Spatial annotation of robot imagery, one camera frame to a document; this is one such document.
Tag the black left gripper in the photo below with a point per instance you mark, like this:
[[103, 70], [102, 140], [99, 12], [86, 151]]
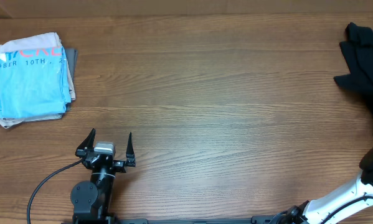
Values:
[[120, 165]]

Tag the black t-shirt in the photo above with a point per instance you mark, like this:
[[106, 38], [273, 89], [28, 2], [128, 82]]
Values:
[[357, 50]]

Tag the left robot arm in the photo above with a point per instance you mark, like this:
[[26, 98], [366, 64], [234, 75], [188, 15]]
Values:
[[91, 199]]

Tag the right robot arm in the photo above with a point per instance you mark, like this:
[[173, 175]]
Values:
[[348, 199]]

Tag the light blue folded t-shirt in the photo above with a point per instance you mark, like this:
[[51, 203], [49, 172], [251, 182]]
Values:
[[33, 83]]

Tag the beige folded t-shirt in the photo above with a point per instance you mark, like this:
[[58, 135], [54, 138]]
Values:
[[50, 39]]

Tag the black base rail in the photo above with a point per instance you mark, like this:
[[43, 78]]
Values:
[[261, 219]]

